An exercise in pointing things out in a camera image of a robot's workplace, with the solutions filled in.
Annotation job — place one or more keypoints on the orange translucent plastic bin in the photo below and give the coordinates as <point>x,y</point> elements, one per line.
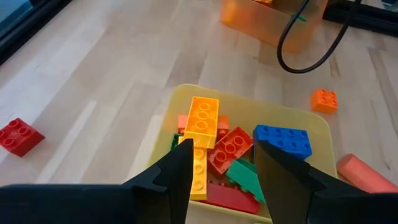
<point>258,21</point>

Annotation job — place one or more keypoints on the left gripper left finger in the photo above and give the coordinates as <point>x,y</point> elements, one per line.
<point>168,193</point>

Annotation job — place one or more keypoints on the blue two-by-four brick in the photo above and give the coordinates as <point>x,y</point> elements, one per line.
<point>283,138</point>

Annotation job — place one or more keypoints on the orange two-by-four brick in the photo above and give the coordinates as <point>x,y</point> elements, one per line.
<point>202,121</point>

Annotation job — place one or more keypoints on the salmon cylinder block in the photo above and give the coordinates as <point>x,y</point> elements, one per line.
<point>363,174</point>

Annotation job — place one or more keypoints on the red two-by-four brick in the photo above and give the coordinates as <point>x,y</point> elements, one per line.
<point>230,199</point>

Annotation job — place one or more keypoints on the red two-by-two brick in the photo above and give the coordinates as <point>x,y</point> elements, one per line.
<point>18,137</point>

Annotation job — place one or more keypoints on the orange-red two-by-two brick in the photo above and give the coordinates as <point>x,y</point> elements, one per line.
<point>324,101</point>

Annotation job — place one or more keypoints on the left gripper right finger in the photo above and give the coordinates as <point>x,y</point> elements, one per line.
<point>289,193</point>

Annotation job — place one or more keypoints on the yellow translucent plastic bin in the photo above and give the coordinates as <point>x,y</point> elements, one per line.
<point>248,105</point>

